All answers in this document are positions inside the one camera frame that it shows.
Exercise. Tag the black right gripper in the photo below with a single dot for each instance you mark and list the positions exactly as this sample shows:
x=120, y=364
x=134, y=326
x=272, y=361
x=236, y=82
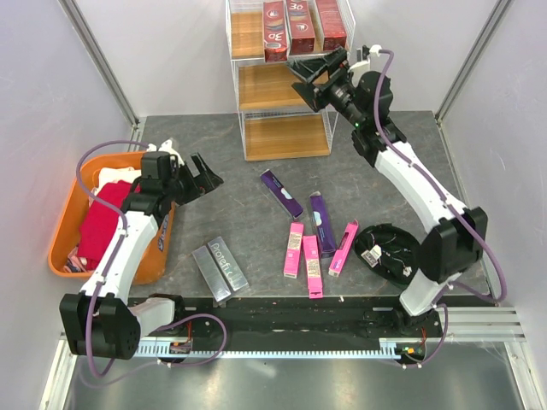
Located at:
x=339, y=70

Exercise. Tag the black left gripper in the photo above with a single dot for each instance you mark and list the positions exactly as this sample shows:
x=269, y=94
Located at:
x=203, y=185

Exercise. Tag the red 3D toothpaste box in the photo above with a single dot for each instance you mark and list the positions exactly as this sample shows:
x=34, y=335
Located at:
x=274, y=32
x=301, y=28

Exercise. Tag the large red toothpaste box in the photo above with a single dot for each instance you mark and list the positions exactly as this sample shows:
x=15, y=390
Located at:
x=333, y=34

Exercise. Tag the purple toothpaste box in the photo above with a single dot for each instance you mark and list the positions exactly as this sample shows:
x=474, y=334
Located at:
x=322, y=225
x=291, y=205

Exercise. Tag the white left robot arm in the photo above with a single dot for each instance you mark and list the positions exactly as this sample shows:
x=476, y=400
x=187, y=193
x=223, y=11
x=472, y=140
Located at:
x=97, y=320

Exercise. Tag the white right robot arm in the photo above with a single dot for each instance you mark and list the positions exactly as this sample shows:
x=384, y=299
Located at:
x=455, y=233

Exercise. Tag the white cloth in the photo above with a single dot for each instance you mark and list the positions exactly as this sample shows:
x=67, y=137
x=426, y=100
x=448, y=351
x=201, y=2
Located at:
x=108, y=175

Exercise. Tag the silver Protefix toothpaste box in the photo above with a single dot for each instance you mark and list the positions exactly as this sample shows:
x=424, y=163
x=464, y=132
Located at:
x=227, y=264

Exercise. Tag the silver plain toothpaste box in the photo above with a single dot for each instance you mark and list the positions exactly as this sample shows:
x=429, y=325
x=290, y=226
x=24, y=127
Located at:
x=211, y=274

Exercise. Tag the red cloth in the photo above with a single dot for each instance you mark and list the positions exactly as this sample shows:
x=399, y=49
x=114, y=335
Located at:
x=99, y=225

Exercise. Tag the pink toothpaste box left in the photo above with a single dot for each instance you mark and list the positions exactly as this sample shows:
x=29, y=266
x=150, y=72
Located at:
x=293, y=250

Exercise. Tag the pink toothpaste box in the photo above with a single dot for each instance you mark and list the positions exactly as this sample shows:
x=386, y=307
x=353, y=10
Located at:
x=293, y=250
x=313, y=266
x=342, y=252

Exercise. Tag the pink toothpaste box middle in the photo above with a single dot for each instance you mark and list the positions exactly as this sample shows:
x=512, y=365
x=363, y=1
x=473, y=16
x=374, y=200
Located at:
x=313, y=266

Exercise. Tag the orange plastic basket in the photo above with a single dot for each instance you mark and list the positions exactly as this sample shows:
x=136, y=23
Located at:
x=62, y=257

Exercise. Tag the pink toothpaste box right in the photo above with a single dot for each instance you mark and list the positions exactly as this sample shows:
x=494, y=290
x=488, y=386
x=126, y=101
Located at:
x=342, y=252

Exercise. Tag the dark green round bin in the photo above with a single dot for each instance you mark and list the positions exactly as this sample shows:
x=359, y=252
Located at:
x=390, y=252

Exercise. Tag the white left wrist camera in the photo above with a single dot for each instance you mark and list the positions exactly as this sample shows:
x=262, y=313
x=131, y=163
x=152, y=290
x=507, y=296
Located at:
x=171, y=146

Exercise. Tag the white wire wooden shelf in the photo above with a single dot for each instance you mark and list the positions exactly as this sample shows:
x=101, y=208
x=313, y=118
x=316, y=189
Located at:
x=275, y=123

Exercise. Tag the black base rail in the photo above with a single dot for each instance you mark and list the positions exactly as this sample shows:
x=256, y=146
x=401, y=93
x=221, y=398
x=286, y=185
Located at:
x=364, y=316

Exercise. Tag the grey slotted cable duct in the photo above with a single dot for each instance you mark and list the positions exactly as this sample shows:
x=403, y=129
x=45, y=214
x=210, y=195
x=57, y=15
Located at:
x=167, y=349

